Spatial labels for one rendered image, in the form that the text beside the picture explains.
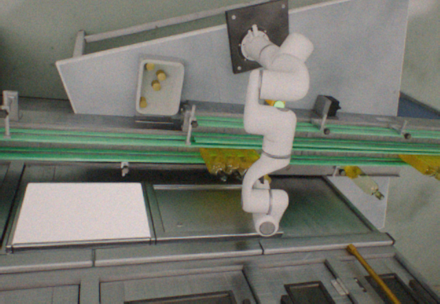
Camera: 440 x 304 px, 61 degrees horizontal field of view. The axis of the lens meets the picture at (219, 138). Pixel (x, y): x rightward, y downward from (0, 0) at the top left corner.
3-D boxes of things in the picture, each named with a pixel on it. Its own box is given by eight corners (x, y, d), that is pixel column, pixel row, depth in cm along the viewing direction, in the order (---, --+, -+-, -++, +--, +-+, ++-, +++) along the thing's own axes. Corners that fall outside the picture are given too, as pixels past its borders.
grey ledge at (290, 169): (235, 164, 182) (243, 176, 173) (238, 148, 179) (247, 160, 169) (386, 166, 215) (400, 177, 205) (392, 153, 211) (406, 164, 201)
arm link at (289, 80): (265, 51, 117) (265, 51, 103) (309, 56, 115) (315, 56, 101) (260, 95, 120) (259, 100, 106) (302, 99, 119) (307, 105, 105)
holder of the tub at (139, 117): (133, 115, 159) (134, 123, 153) (139, 53, 148) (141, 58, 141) (172, 118, 165) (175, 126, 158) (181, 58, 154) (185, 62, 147)
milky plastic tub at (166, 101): (133, 104, 157) (135, 113, 149) (138, 53, 147) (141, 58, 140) (173, 108, 162) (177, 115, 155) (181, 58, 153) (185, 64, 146)
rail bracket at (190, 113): (180, 135, 155) (186, 150, 144) (186, 98, 148) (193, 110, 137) (187, 135, 156) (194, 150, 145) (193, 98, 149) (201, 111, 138)
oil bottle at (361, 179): (342, 172, 193) (375, 203, 171) (345, 164, 190) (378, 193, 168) (352, 172, 195) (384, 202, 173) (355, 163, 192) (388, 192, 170)
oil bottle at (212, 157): (198, 150, 161) (211, 177, 143) (200, 139, 159) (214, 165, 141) (210, 151, 163) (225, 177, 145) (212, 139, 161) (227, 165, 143)
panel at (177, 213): (24, 187, 135) (5, 254, 107) (24, 180, 134) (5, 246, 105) (249, 186, 166) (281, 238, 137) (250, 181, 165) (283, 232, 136)
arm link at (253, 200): (287, 145, 112) (278, 204, 120) (245, 142, 111) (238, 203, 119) (293, 157, 104) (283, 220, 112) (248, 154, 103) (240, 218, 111)
